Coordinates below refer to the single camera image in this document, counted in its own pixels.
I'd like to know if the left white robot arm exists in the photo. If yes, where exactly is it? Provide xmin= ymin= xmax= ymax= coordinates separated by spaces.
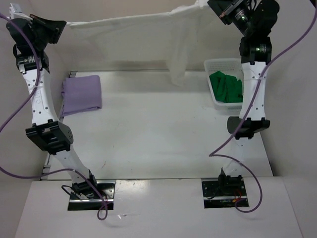
xmin=6 ymin=14 xmax=97 ymax=198

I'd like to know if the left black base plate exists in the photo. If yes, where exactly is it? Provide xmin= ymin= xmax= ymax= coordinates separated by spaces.
xmin=62 ymin=180 xmax=115 ymax=211

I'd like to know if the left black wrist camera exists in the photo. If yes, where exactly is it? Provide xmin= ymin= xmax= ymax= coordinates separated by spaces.
xmin=9 ymin=3 xmax=31 ymax=20

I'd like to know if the cream white t-shirt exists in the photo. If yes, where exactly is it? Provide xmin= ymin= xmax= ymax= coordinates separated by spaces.
xmin=67 ymin=0 xmax=210 ymax=86

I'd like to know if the purple t-shirt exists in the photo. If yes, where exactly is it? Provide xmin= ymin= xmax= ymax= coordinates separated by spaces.
xmin=60 ymin=75 xmax=103 ymax=117

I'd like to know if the green t-shirt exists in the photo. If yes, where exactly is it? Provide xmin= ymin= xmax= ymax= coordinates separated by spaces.
xmin=209 ymin=71 xmax=243 ymax=104

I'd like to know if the white plastic basket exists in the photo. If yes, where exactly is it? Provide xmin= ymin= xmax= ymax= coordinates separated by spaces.
xmin=204 ymin=58 xmax=244 ymax=110

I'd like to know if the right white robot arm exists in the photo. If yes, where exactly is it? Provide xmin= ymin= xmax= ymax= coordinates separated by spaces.
xmin=208 ymin=0 xmax=280 ymax=187

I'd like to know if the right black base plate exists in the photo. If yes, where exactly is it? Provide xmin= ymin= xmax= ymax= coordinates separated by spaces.
xmin=202 ymin=180 xmax=249 ymax=209

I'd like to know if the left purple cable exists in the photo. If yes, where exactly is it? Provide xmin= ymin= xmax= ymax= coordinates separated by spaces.
xmin=0 ymin=13 xmax=113 ymax=221

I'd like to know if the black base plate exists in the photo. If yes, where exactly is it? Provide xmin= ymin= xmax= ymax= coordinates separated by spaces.
xmin=62 ymin=180 xmax=115 ymax=211
xmin=202 ymin=180 xmax=249 ymax=209

